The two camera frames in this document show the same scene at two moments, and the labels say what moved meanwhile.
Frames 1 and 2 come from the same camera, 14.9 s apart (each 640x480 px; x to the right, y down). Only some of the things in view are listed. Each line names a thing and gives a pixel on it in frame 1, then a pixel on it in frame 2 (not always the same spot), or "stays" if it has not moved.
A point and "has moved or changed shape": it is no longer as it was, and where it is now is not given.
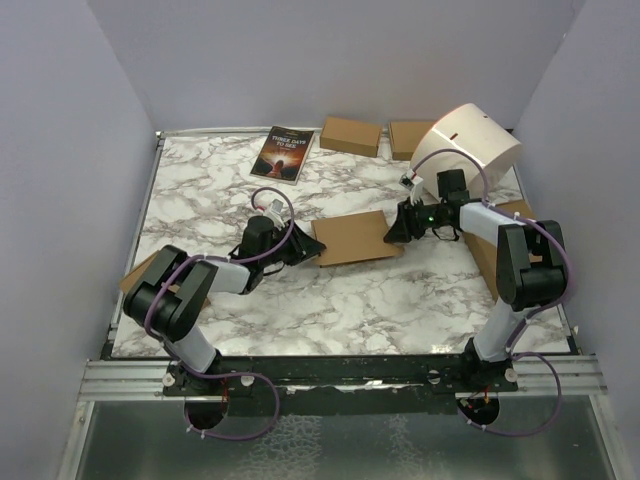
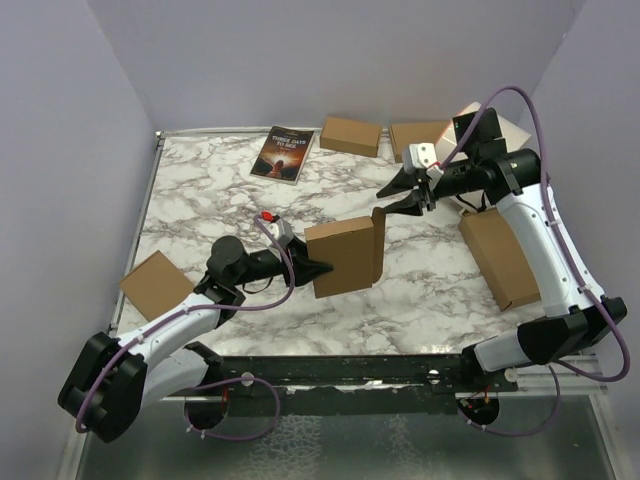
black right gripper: (405, 226) → (401, 182)
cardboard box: (354, 238) has moved or changed shape
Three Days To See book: (283, 155) stays
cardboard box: (350, 136) stays
